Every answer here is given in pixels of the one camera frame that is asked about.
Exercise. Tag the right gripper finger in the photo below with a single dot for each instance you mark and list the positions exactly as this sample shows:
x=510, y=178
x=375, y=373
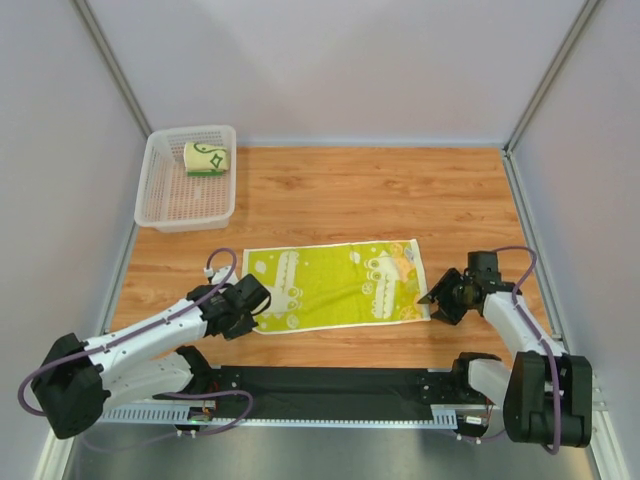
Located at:
x=443, y=288
x=450, y=317

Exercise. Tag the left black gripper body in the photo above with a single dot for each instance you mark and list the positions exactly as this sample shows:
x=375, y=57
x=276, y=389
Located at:
x=248, y=298

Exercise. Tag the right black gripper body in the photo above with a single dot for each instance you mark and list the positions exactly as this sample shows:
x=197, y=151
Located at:
x=451, y=295

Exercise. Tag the white yellow patterned towel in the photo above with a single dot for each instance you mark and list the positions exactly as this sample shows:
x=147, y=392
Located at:
x=324, y=287

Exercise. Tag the green patterned towel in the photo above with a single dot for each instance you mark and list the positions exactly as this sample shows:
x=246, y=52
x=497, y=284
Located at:
x=201, y=159

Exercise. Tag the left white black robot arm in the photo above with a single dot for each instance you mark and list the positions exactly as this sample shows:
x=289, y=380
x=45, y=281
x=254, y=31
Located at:
x=80, y=380

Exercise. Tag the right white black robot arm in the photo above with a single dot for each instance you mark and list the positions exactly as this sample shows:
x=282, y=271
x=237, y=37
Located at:
x=546, y=395

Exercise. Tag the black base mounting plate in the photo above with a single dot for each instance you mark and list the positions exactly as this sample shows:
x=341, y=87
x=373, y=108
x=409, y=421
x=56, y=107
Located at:
x=388, y=392

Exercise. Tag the white perforated plastic basket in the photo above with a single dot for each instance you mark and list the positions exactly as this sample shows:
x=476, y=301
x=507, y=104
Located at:
x=171, y=200

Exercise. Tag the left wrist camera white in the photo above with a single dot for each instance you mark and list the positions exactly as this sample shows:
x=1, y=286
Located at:
x=225, y=274

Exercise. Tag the white cable duct strip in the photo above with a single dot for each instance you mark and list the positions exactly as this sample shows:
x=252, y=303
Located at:
x=190, y=414

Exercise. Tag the aluminium frame rail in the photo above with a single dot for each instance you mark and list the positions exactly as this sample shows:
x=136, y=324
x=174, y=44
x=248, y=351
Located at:
x=597, y=399

